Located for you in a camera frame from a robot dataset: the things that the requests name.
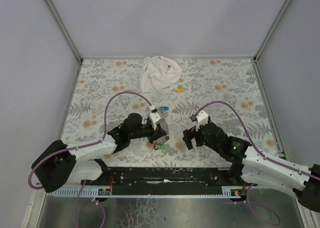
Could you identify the white slotted cable duct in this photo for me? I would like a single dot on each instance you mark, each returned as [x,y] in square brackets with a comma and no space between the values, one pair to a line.
[88,192]

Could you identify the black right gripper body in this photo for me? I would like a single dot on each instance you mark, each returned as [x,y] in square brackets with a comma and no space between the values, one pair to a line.
[196,134]

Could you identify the key with red tag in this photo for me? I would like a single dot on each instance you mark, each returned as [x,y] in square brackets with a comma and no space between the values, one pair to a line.
[156,146]

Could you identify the floral patterned table mat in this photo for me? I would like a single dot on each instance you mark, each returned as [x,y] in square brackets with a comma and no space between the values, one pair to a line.
[107,91]

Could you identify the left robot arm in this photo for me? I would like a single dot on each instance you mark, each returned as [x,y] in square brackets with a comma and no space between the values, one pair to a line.
[60,164]

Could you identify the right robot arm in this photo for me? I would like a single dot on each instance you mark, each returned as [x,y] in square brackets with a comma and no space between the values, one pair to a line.
[252,167]

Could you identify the crumpled white cloth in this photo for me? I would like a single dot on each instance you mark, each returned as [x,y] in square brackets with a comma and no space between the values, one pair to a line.
[157,73]

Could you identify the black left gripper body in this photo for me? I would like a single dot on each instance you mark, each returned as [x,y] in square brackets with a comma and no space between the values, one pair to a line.
[155,134]

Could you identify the key with yellow tag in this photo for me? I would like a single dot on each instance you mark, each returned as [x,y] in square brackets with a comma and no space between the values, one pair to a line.
[178,88]

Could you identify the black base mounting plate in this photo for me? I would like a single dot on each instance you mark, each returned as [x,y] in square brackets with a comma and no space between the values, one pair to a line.
[160,181]

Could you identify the key with blue tag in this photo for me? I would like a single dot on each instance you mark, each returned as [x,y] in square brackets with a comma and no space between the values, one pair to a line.
[164,108]

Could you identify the blue keyring holder with rings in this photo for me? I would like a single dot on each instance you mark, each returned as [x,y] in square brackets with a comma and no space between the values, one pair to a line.
[161,132]

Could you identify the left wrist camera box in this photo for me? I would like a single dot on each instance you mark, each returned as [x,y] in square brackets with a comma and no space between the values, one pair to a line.
[155,118]

